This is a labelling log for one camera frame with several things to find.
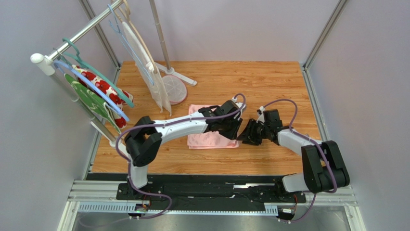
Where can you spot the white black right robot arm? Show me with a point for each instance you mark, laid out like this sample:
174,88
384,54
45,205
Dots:
324,169

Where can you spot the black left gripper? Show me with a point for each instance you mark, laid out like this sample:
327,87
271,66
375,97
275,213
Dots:
233,133

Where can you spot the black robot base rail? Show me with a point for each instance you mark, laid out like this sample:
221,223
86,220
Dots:
230,193

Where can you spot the blue plastic hanger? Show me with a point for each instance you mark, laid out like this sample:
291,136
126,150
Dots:
112,105

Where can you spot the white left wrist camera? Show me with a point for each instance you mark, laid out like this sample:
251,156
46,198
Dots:
241,106

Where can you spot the red floral white cloth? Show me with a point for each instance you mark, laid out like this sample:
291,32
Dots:
110,92

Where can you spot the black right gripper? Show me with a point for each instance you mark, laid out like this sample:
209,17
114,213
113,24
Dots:
256,131

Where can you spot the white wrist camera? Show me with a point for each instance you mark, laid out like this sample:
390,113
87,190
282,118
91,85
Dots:
241,106
260,113

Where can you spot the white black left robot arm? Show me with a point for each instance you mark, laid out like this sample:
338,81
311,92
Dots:
142,142

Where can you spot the green patterned cloth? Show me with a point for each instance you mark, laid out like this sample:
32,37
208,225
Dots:
95,103

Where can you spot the teal plastic hanger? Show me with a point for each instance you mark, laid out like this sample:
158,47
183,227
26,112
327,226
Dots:
86,65

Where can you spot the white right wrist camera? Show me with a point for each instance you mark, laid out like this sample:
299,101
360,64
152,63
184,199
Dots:
260,113

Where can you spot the pink cloth napkin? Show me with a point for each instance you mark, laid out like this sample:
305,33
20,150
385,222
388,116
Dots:
210,140

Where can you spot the beige hanger with white cloth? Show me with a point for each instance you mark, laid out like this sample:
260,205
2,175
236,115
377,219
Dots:
158,91

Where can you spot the light blue thin hanger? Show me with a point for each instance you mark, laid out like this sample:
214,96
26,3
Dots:
133,43

